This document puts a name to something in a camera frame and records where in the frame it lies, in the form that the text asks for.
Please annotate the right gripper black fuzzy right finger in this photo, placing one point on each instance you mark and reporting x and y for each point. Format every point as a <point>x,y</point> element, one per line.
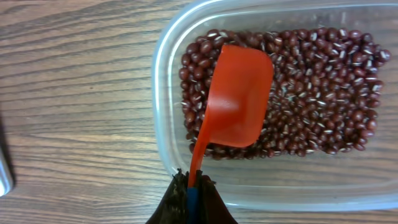
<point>211,208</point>

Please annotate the right gripper black fuzzy left finger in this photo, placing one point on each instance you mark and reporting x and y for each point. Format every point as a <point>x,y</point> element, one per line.
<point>172,209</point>

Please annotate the red scoop blue handle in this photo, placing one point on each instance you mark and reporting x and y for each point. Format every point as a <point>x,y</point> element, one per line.
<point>236,108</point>

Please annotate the white digital kitchen scale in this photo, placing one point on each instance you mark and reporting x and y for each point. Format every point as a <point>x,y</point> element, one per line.
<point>6,182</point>

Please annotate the clear plastic container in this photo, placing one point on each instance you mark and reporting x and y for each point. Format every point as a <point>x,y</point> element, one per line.
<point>358,180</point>

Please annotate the red adzuki beans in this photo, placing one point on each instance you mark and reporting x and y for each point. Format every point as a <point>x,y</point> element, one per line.
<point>324,94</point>

